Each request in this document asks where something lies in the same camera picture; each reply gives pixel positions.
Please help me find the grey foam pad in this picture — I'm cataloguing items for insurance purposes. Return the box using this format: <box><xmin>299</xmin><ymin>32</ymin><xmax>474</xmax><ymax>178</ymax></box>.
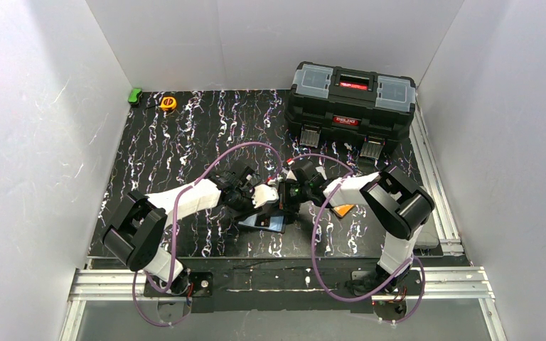
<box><xmin>414</xmin><ymin>218</ymin><xmax>439</xmax><ymax>249</ymax></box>

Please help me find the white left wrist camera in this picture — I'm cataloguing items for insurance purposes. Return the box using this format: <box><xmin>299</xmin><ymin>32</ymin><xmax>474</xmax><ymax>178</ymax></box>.
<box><xmin>251</xmin><ymin>183</ymin><xmax>279</xmax><ymax>208</ymax></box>

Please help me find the black toolbox with red handle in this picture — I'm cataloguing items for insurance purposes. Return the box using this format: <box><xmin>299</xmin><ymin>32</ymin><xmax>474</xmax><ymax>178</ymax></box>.
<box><xmin>284</xmin><ymin>61</ymin><xmax>417</xmax><ymax>159</ymax></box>

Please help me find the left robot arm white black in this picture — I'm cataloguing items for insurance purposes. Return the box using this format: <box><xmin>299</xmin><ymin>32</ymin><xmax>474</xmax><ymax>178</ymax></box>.
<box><xmin>101</xmin><ymin>162</ymin><xmax>259</xmax><ymax>286</ymax></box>

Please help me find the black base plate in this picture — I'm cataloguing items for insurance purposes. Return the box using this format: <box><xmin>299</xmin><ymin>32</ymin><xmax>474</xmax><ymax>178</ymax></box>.
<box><xmin>143</xmin><ymin>256</ymin><xmax>408</xmax><ymax>315</ymax></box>

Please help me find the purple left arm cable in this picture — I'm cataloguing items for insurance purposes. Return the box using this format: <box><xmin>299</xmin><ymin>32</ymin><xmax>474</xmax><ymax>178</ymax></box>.
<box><xmin>130</xmin><ymin>141</ymin><xmax>284</xmax><ymax>328</ymax></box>

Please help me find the yellow tape measure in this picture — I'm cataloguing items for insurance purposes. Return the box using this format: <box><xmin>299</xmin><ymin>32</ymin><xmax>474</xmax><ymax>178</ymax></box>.
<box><xmin>159</xmin><ymin>96</ymin><xmax>178</xmax><ymax>112</ymax></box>

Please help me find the aluminium frame rail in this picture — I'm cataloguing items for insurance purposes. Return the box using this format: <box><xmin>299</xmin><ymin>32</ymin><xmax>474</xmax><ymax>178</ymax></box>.
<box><xmin>409</xmin><ymin>107</ymin><xmax>461</xmax><ymax>244</ymax></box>

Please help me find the green small object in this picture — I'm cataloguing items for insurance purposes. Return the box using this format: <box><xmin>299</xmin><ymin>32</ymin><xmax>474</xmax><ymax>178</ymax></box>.
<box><xmin>127</xmin><ymin>88</ymin><xmax>143</xmax><ymax>107</ymax></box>

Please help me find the orange object on table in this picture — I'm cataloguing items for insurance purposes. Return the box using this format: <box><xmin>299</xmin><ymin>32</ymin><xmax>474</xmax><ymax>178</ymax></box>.
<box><xmin>332</xmin><ymin>204</ymin><xmax>355</xmax><ymax>219</ymax></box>

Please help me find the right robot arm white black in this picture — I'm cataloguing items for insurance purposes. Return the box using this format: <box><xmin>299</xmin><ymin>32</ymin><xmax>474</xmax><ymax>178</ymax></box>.
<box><xmin>279</xmin><ymin>158</ymin><xmax>436</xmax><ymax>283</ymax></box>

